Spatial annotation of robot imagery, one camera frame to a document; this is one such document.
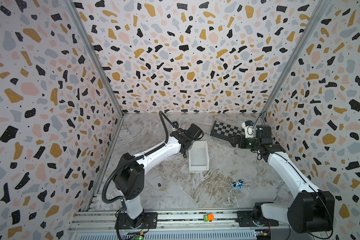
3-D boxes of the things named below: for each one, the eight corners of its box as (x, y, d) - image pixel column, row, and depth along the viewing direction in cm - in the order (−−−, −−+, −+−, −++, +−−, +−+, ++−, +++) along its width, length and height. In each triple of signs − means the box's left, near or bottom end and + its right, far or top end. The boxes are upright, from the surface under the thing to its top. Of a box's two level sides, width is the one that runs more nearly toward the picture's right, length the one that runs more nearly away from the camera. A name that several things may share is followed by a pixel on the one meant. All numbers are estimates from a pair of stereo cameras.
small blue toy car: (231, 188, 87) (232, 187, 85) (230, 180, 90) (231, 179, 88) (244, 188, 87) (245, 187, 85) (242, 180, 90) (243, 179, 88)
